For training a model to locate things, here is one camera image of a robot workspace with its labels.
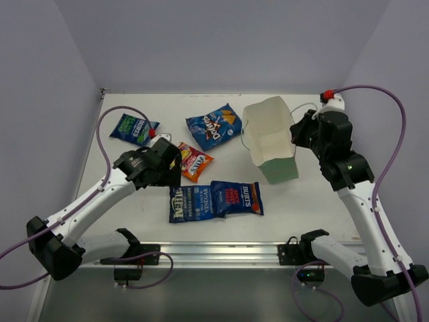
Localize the orange snack packet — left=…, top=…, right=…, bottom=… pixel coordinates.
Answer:
left=178, top=142, right=214, bottom=182

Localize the aluminium mounting rail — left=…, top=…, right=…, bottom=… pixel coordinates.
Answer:
left=80, top=240, right=346, bottom=269

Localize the blue cookie snack packet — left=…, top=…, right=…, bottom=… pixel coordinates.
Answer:
left=186, top=103, right=242, bottom=152

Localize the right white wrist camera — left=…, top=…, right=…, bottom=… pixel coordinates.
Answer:
left=319, top=90, right=345, bottom=113

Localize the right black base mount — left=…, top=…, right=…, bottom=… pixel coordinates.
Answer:
left=277, top=229, right=329, bottom=286

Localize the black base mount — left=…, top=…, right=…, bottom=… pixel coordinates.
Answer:
left=100, top=228, right=161, bottom=286
left=277, top=229, right=329, bottom=286

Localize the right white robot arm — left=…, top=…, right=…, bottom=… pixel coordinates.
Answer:
left=290, top=109, right=428, bottom=307

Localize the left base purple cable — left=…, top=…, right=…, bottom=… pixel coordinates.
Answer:
left=115, top=251, right=174, bottom=290

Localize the green printed paper bag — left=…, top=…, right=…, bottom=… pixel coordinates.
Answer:
left=241, top=96, right=299, bottom=184

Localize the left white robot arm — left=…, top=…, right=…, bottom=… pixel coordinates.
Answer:
left=26, top=136, right=182, bottom=280

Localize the blue Burts crisps packet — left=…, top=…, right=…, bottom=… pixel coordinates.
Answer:
left=109, top=113, right=160, bottom=147

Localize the blue white snack packet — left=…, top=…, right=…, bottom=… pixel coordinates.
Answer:
left=169, top=185, right=215, bottom=223

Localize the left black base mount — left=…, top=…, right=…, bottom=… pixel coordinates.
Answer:
left=100, top=228, right=161, bottom=286

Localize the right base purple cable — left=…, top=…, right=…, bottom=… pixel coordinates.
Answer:
left=290, top=260, right=346, bottom=322

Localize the dark blue red snack packet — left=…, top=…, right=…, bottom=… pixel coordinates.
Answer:
left=210, top=180, right=264, bottom=218

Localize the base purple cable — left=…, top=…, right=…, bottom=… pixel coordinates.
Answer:
left=115, top=251, right=174, bottom=290
left=290, top=260, right=346, bottom=322

